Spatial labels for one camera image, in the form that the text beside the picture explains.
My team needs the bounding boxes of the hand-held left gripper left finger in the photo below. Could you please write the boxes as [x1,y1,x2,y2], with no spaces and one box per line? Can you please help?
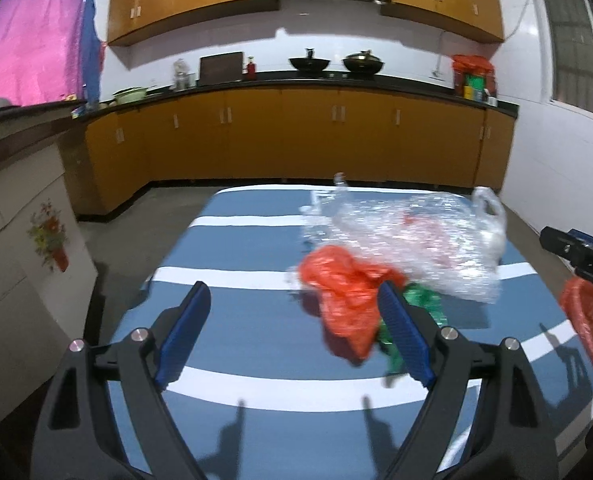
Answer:
[29,280,212,480]

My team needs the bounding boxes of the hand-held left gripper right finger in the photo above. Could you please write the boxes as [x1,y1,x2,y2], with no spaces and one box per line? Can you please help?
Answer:
[379,280,560,480]

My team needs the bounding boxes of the dark green plastic bag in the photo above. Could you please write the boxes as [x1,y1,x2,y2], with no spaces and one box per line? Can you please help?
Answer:
[377,282,450,376]

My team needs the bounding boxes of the red plastic bag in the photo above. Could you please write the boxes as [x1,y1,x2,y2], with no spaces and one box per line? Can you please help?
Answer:
[299,246,407,363]

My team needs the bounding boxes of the large white plastic bag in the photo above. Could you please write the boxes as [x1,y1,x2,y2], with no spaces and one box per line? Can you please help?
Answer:
[469,186,507,266]

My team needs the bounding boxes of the clear crinkled plastic bag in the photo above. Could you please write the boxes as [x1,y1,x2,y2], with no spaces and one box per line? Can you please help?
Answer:
[286,172,502,304]

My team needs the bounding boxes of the blue white striped tablecloth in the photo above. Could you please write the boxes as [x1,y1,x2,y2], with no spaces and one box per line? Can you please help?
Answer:
[84,185,593,480]

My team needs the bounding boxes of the flower sticker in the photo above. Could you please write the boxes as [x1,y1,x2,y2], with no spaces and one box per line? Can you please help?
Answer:
[26,200,70,273]

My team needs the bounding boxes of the barred window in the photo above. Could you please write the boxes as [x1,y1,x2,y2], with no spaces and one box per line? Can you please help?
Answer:
[525,0,593,126]

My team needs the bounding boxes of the white cabinet with dark top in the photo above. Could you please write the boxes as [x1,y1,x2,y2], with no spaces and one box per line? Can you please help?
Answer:
[0,100,100,423]

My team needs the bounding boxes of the red covered container rack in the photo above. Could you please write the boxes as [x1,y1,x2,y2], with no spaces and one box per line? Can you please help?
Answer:
[451,54,497,98]

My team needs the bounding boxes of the wooden base cabinets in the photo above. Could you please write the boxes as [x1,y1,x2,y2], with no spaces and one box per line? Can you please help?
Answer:
[59,87,520,221]

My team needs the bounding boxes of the green basin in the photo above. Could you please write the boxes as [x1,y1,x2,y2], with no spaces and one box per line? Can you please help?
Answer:
[112,87,150,106]

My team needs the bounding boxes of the glass jar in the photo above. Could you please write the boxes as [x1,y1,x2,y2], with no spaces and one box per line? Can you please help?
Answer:
[171,58,196,91]

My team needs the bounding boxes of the black wok with lid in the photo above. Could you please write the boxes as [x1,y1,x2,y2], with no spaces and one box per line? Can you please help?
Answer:
[342,50,385,75]

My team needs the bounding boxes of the brown cutting board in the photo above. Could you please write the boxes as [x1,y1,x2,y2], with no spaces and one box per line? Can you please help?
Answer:
[199,52,244,86]

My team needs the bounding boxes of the black kitchen countertop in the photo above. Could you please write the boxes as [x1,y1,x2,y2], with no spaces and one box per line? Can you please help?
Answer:
[71,71,521,121]

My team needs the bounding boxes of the black wok with ladle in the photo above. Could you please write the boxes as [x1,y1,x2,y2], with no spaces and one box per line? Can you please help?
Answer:
[289,48,331,73]

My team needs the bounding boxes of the pink hanging cloth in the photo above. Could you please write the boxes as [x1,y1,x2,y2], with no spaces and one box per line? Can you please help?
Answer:
[0,0,106,107]

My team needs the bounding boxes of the white wall cable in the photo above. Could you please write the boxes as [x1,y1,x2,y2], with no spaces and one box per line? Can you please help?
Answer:
[429,0,540,78]

